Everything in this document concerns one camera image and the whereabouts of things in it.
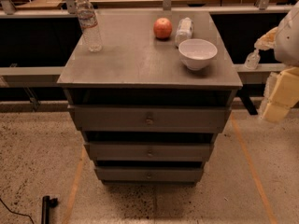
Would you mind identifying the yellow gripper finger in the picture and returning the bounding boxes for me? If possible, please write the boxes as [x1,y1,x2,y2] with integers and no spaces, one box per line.
[261,67,299,123]
[254,27,278,50]

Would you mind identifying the white bowl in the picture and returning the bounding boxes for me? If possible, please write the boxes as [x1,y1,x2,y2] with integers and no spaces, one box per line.
[178,38,218,71]

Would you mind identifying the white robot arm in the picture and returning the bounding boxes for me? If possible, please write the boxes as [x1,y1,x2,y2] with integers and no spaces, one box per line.
[254,2,299,123]

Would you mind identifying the hand sanitizer pump bottle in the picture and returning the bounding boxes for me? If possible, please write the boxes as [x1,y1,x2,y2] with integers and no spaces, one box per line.
[244,49,261,70]

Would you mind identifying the clear plastic water bottle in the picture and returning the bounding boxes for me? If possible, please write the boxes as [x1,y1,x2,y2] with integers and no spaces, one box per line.
[76,0,102,52]

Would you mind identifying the clear plastic jar lying down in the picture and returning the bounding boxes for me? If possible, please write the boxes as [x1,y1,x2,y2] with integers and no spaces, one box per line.
[175,18,193,47]

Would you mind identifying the red apple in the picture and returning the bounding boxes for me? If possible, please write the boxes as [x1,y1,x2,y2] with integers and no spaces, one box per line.
[153,18,172,39]

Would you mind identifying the grey drawer cabinet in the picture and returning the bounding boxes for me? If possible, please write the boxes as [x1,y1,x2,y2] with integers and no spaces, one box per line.
[58,10,242,171]

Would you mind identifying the top grey drawer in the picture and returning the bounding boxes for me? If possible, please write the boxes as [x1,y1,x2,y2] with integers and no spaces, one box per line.
[68,105,231,133]

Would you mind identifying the grey drawer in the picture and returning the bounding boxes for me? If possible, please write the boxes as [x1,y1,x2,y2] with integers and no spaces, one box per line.
[68,105,231,133]
[95,167,203,183]
[84,142,211,161]

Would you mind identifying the middle grey drawer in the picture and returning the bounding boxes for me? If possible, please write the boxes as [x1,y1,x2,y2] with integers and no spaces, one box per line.
[84,142,211,161]

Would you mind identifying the bottom grey drawer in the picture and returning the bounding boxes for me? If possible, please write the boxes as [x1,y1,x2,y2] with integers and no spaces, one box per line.
[95,167,203,183]

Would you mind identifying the black floor stand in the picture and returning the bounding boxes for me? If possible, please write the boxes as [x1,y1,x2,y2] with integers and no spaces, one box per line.
[41,195,58,224]

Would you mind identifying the grey metal railing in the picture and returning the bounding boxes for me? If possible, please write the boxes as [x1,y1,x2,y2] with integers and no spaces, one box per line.
[0,0,299,89]

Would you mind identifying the black floor cable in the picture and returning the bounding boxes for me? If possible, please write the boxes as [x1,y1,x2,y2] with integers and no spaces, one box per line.
[0,197,36,224]

